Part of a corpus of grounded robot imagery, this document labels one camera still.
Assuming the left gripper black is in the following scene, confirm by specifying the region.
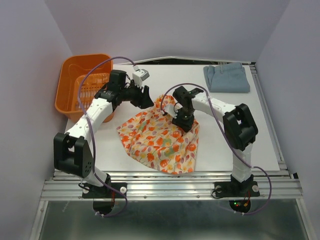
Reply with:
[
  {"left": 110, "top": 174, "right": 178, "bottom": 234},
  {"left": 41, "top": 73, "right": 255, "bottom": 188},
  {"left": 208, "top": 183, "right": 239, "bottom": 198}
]
[{"left": 120, "top": 79, "right": 155, "bottom": 110}]

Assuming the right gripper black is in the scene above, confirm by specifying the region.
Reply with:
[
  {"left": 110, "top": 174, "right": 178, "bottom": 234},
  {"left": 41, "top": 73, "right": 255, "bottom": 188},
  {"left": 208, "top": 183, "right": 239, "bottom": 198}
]
[{"left": 171, "top": 106, "right": 194, "bottom": 132}]

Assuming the floral orange skirt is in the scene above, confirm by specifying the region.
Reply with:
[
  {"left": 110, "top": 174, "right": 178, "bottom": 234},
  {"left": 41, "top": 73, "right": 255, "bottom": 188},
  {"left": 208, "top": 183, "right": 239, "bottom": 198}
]
[{"left": 117, "top": 95, "right": 200, "bottom": 175}]

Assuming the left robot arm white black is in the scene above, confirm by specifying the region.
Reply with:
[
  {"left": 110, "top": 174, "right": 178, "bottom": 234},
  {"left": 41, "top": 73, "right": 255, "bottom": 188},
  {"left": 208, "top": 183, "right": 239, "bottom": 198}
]
[{"left": 53, "top": 68, "right": 154, "bottom": 198}]

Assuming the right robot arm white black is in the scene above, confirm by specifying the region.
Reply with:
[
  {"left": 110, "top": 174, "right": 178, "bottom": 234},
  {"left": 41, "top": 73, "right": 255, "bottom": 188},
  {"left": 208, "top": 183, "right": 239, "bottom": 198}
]
[{"left": 165, "top": 86, "right": 260, "bottom": 199}]

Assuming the folded light blue skirt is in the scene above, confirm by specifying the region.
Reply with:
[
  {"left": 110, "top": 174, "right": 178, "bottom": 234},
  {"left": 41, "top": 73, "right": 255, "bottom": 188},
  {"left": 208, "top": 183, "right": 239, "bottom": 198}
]
[{"left": 203, "top": 62, "right": 251, "bottom": 93}]

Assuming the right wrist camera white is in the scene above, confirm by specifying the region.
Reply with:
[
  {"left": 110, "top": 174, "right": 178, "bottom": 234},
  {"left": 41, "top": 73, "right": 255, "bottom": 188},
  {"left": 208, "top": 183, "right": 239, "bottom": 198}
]
[{"left": 163, "top": 103, "right": 178, "bottom": 119}]

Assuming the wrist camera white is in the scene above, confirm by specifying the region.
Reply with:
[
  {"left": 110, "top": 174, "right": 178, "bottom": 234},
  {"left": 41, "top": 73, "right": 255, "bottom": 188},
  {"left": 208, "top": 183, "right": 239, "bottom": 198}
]
[
  {"left": 132, "top": 65, "right": 150, "bottom": 89},
  {"left": 163, "top": 103, "right": 178, "bottom": 119}
]

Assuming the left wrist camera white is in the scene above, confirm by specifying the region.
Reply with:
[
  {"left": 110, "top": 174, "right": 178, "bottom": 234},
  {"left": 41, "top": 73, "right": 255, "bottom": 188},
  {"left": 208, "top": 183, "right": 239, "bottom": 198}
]
[{"left": 132, "top": 65, "right": 150, "bottom": 89}]

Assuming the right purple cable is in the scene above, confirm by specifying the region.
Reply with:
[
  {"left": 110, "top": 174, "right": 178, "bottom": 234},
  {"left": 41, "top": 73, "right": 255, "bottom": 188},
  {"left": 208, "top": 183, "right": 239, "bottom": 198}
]
[{"left": 160, "top": 86, "right": 273, "bottom": 217}]

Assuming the purple cable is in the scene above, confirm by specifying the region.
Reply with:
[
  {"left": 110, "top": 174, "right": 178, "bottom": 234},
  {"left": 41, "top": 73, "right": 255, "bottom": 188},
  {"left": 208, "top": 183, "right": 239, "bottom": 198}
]
[
  {"left": 160, "top": 86, "right": 273, "bottom": 217},
  {"left": 76, "top": 56, "right": 137, "bottom": 218}
]

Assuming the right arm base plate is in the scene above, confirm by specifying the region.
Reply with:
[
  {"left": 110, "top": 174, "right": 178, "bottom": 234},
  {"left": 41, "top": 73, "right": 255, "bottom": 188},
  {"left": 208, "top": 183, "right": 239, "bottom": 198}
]
[{"left": 211, "top": 179, "right": 260, "bottom": 215}]

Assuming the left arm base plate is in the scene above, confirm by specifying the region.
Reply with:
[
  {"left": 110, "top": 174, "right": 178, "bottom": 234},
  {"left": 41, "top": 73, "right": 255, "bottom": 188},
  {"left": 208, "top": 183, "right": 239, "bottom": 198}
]
[{"left": 78, "top": 182, "right": 128, "bottom": 218}]

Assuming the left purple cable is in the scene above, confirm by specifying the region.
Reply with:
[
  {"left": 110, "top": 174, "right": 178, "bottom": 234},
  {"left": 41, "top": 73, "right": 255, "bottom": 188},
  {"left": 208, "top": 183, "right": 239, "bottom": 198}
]
[{"left": 76, "top": 56, "right": 137, "bottom": 218}]

